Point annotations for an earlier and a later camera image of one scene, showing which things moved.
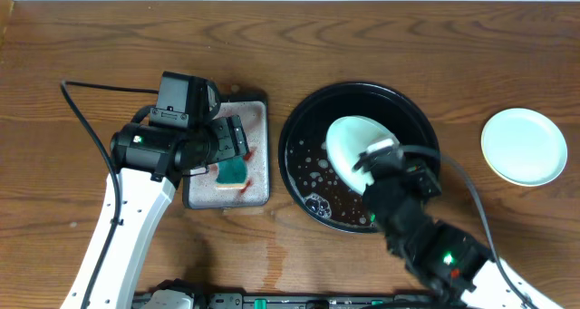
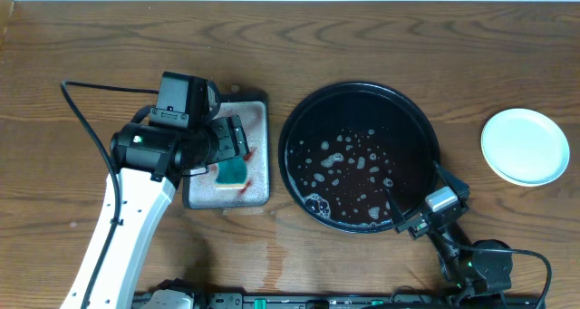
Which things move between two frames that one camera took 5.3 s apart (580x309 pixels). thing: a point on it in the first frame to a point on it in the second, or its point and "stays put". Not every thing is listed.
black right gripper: x=421 y=177 to x=420 y=226
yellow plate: x=505 y=152 stays put
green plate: x=350 y=137 to x=526 y=147
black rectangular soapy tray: x=244 y=181 stays put
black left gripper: x=234 y=139 stays put
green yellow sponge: x=232 y=173 stays put
